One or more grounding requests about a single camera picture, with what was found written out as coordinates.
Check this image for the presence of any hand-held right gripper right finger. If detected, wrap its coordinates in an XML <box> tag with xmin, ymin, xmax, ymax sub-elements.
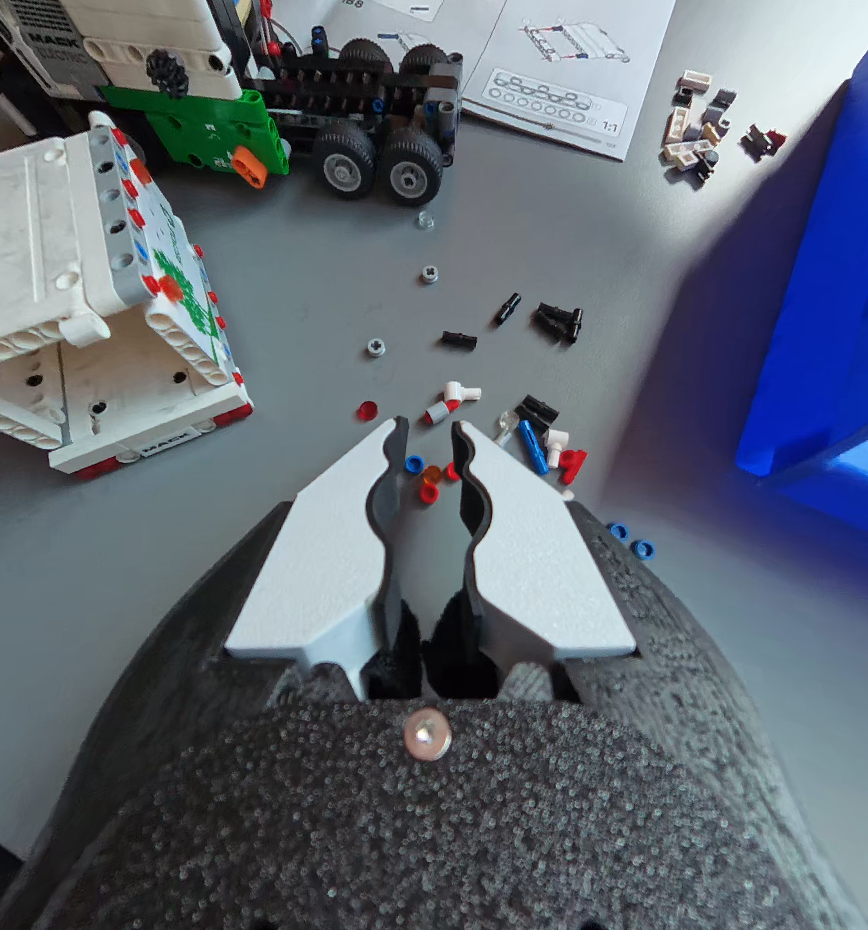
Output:
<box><xmin>451</xmin><ymin>419</ymin><xmax>639</xmax><ymax>700</ymax></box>

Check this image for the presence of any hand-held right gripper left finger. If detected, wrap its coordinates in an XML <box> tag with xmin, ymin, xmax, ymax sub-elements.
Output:
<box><xmin>223</xmin><ymin>417</ymin><xmax>413</xmax><ymax>703</ymax></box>

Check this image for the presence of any white lego garbage container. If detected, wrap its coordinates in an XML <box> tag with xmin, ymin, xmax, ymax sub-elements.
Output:
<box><xmin>0</xmin><ymin>127</ymin><xmax>255</xmax><ymax>481</ymax></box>

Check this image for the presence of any blue lego pin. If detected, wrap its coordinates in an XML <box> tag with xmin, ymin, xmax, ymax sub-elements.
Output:
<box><xmin>517</xmin><ymin>420</ymin><xmax>551</xmax><ymax>477</ymax></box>

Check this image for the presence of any black lego connector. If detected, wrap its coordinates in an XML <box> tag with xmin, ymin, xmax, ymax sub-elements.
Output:
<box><xmin>515</xmin><ymin>394</ymin><xmax>560</xmax><ymax>434</ymax></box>

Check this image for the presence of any white green lego truck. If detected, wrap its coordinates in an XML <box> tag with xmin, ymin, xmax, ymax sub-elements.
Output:
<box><xmin>0</xmin><ymin>0</ymin><xmax>465</xmax><ymax>208</ymax></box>

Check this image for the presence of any dark red black lego piece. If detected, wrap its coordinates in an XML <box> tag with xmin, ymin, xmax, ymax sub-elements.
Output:
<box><xmin>741</xmin><ymin>124</ymin><xmax>789</xmax><ymax>162</ymax></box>

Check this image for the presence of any lego instruction booklet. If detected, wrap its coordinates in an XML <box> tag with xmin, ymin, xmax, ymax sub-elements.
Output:
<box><xmin>270</xmin><ymin>0</ymin><xmax>678</xmax><ymax>162</ymax></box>

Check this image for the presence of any blue plastic bin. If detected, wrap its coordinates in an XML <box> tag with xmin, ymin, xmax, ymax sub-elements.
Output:
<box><xmin>735</xmin><ymin>11</ymin><xmax>868</xmax><ymax>546</ymax></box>

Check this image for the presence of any pile of tan grey pieces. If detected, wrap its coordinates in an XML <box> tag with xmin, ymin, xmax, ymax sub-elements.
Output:
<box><xmin>663</xmin><ymin>69</ymin><xmax>740</xmax><ymax>191</ymax></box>

